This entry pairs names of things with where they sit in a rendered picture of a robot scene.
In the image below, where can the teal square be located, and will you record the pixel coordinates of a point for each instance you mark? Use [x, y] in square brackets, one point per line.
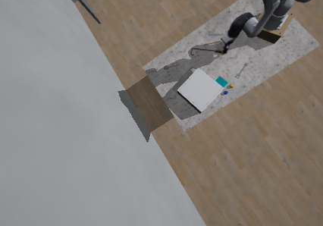
[221, 81]

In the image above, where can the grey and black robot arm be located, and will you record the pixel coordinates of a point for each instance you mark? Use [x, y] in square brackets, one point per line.
[272, 19]

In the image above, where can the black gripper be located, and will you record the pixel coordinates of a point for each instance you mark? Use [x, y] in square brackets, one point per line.
[226, 47]

